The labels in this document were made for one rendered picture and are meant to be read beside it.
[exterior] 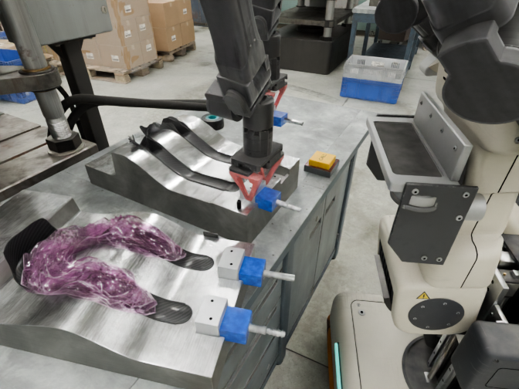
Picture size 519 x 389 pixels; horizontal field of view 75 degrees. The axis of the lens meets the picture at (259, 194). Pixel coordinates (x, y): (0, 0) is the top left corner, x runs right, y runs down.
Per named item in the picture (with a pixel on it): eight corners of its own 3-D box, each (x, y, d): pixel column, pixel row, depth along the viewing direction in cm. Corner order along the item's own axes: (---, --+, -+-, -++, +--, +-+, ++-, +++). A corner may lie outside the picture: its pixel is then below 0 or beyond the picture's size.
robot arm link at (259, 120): (263, 101, 56) (280, 92, 60) (230, 93, 59) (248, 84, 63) (262, 139, 60) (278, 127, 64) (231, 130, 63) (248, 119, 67)
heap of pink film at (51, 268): (191, 245, 65) (186, 214, 60) (147, 327, 51) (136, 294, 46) (72, 226, 69) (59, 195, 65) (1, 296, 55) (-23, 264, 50)
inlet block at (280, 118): (306, 129, 95) (306, 110, 91) (298, 136, 91) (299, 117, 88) (265, 120, 100) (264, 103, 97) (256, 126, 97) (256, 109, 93)
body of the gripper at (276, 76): (249, 88, 88) (247, 58, 84) (267, 77, 95) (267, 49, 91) (270, 92, 85) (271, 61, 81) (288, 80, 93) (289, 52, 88)
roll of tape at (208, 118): (222, 131, 119) (222, 122, 117) (200, 130, 119) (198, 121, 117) (225, 122, 125) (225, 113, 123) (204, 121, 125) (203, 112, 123)
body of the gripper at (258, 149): (229, 166, 65) (228, 130, 60) (256, 143, 72) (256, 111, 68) (259, 175, 62) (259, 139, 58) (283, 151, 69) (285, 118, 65)
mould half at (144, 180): (297, 187, 91) (301, 142, 83) (247, 248, 72) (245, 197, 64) (157, 144, 111) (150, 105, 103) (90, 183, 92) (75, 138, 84)
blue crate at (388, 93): (401, 93, 381) (405, 73, 369) (395, 105, 351) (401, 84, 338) (347, 86, 403) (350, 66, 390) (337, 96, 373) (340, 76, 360)
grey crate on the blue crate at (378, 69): (405, 74, 369) (408, 60, 360) (400, 86, 339) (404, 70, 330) (350, 67, 390) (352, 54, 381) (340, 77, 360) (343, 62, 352)
